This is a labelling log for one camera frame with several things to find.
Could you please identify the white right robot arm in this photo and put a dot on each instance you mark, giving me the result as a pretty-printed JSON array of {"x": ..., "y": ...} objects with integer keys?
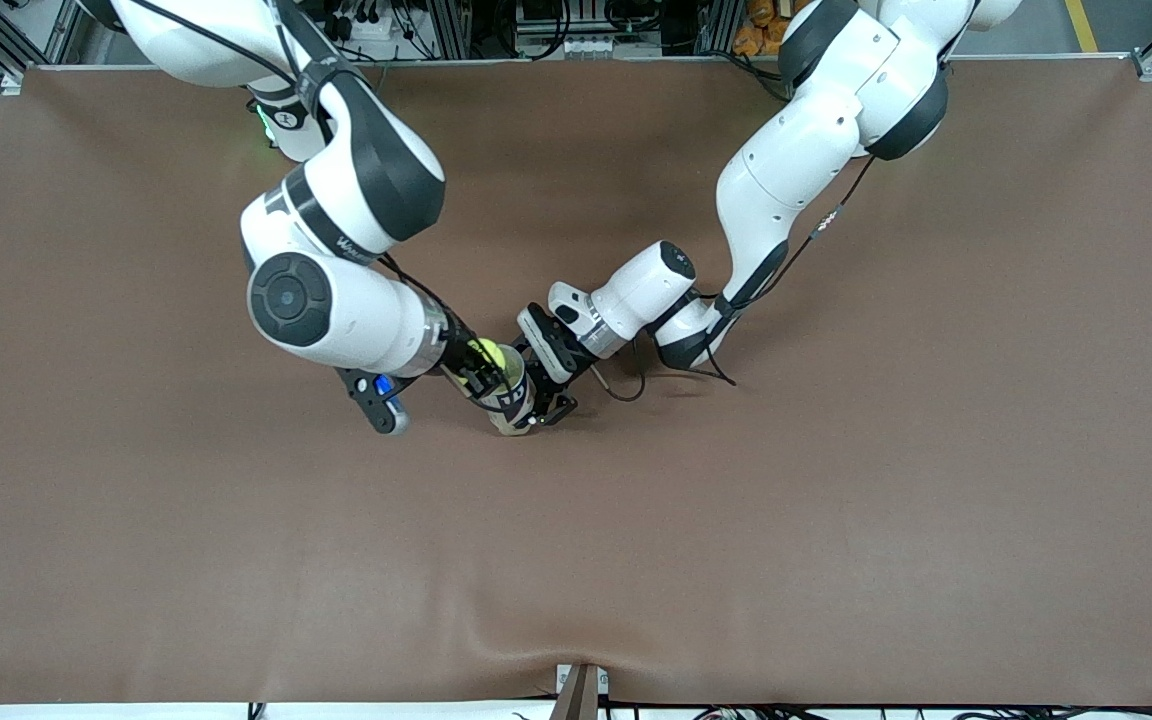
[{"x": 356, "y": 320}]

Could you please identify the brown table mat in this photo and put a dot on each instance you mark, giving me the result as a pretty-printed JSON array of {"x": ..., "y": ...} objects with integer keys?
[{"x": 576, "y": 560}]

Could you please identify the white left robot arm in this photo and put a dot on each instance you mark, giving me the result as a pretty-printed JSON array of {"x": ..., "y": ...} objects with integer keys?
[{"x": 786, "y": 170}]

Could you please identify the yellow Roland Garros tennis ball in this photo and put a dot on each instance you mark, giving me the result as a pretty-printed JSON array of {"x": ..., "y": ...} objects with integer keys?
[{"x": 488, "y": 352}]

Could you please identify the metal table edge bracket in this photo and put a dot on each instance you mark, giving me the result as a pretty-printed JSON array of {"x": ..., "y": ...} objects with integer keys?
[{"x": 581, "y": 695}]

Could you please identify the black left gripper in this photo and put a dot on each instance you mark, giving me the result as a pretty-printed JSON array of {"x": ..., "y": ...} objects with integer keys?
[{"x": 558, "y": 358}]

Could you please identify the white power strip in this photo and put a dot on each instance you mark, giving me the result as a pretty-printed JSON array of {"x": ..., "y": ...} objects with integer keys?
[
  {"x": 376, "y": 28},
  {"x": 606, "y": 47}
]

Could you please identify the clear plastic tennis ball can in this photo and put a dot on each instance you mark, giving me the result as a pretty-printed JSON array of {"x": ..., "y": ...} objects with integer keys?
[{"x": 516, "y": 405}]

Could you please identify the orange packets pile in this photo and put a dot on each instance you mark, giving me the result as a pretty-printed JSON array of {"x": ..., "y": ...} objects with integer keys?
[{"x": 758, "y": 38}]

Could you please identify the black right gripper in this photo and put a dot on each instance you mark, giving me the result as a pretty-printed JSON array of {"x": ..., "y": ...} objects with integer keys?
[{"x": 459, "y": 352}]

